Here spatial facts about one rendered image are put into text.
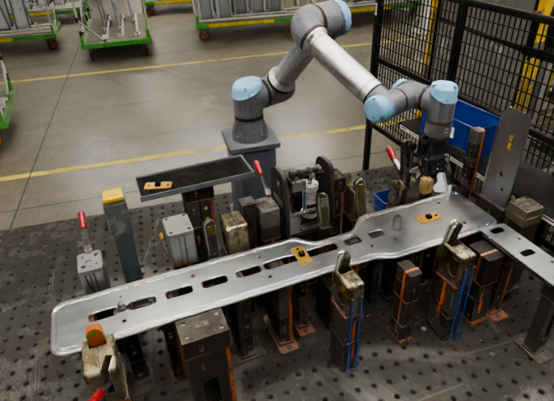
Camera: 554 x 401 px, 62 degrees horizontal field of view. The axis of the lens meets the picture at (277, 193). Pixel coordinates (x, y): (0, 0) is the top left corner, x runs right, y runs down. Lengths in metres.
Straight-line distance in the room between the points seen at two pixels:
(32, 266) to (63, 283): 0.19
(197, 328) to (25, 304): 0.90
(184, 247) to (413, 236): 0.71
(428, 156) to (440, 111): 0.14
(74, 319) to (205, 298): 0.34
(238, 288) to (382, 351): 0.52
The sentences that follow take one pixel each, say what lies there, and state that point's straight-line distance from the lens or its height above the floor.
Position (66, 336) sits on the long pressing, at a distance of 1.33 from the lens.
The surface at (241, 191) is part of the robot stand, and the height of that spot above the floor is 0.90.
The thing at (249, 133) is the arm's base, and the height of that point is 1.14.
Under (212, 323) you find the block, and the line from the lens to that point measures 1.20.
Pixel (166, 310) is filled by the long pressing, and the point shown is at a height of 1.00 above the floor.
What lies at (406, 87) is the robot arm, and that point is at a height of 1.44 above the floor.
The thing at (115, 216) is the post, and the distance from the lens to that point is 1.52.
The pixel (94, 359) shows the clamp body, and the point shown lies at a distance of 1.17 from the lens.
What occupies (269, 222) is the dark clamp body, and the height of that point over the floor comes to 1.03.
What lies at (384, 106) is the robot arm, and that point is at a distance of 1.31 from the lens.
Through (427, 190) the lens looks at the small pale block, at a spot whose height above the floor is 1.03.
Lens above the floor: 1.91
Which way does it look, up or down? 32 degrees down
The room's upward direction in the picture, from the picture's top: 2 degrees counter-clockwise
